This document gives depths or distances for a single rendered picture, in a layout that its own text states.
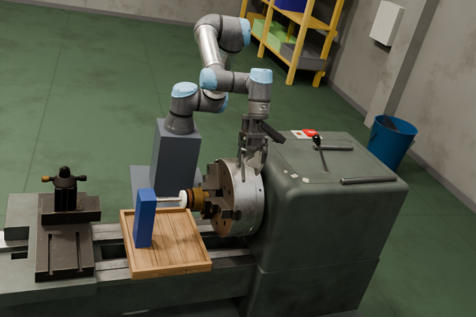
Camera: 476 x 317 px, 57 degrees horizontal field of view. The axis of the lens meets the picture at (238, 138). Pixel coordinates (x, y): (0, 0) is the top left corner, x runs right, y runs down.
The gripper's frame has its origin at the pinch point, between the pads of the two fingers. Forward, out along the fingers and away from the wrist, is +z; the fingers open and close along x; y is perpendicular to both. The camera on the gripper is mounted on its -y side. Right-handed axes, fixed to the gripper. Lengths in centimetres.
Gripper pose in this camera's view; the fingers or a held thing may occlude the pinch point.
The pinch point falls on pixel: (258, 171)
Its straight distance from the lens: 153.3
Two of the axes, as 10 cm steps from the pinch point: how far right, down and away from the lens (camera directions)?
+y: -9.2, -0.1, -4.0
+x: 3.9, 1.7, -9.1
